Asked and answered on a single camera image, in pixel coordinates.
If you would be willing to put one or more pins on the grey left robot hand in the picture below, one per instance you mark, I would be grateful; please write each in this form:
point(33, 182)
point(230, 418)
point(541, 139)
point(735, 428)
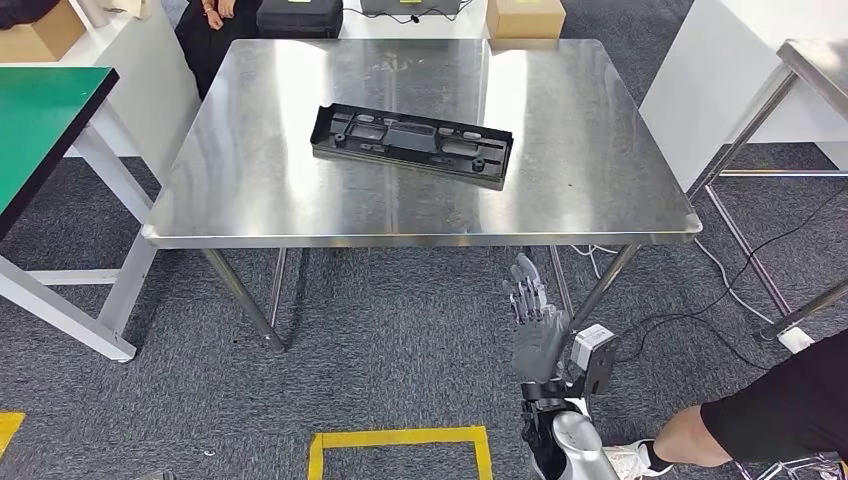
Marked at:
point(154, 475)

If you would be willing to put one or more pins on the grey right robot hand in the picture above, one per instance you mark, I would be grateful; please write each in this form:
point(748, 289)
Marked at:
point(540, 344)

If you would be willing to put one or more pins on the black plastic car part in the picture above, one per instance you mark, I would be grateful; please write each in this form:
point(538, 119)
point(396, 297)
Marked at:
point(411, 140)

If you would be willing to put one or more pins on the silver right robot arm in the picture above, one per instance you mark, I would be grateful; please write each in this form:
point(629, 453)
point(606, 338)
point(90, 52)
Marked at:
point(580, 444)

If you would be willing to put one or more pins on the stainless steel workbench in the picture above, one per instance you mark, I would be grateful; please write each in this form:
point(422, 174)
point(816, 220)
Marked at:
point(265, 166)

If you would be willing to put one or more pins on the yellow floor tape square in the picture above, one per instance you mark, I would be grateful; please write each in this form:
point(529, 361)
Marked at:
point(397, 437)
point(8, 427)

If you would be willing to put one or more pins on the person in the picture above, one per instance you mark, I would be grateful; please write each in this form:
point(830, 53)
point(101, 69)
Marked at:
point(199, 50)
point(782, 404)

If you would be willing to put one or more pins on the black chrome stool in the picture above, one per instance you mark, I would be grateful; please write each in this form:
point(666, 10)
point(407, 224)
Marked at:
point(795, 467)

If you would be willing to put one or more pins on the white partition panel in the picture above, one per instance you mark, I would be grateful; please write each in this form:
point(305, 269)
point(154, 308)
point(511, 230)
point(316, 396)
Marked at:
point(702, 79)

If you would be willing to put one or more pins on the white desk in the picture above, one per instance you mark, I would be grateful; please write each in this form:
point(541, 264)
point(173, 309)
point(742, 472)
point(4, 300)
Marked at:
point(440, 30)

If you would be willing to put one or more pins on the grey laptop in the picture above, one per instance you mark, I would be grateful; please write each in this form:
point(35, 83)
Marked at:
point(411, 6)

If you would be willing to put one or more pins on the green top table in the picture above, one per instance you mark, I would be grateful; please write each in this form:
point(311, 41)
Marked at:
point(40, 112)

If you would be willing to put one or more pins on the white table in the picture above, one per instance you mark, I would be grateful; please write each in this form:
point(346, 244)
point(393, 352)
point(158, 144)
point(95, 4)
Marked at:
point(149, 86)

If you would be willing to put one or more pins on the black zip case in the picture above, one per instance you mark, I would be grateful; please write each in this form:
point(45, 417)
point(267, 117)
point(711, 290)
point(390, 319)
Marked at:
point(298, 18)

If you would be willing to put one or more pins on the white paper roll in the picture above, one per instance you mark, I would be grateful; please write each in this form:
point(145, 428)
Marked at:
point(96, 12)

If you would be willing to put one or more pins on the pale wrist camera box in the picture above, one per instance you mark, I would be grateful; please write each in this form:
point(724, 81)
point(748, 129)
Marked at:
point(593, 351)

